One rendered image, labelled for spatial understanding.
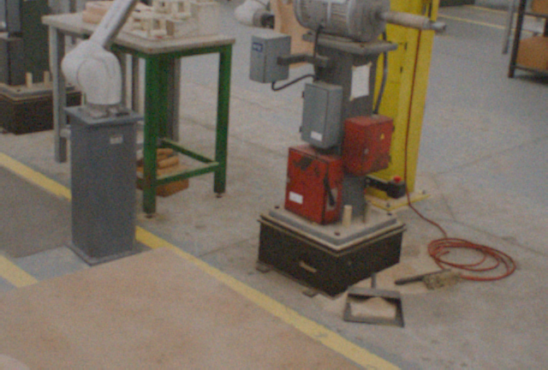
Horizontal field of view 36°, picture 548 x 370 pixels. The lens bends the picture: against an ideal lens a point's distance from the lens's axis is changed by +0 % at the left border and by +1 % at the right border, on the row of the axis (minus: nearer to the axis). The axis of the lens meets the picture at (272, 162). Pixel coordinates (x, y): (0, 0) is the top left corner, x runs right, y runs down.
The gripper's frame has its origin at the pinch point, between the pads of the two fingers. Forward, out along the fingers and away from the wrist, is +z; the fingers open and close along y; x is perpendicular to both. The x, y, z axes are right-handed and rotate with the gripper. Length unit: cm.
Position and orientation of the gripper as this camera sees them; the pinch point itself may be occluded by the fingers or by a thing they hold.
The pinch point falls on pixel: (295, 27)
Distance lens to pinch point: 419.5
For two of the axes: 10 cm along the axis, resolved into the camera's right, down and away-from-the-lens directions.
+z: 7.0, 2.9, -6.5
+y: -7.1, 3.5, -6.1
